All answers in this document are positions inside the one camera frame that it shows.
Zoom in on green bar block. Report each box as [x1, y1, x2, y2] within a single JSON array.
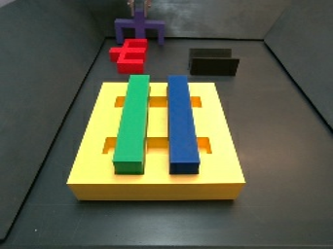
[[112, 75, 150, 174]]

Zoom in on black angled bracket stand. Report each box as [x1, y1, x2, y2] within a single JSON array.
[[188, 49, 239, 76]]

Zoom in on blue bar block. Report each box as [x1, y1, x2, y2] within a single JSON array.
[[167, 76, 200, 174]]

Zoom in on purple branched block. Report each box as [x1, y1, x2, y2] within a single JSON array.
[[115, 10, 166, 45]]

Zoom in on yellow slotted board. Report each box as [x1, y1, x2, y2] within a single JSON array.
[[68, 83, 246, 200]]

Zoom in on red branched block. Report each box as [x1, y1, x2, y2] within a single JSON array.
[[110, 39, 148, 74]]

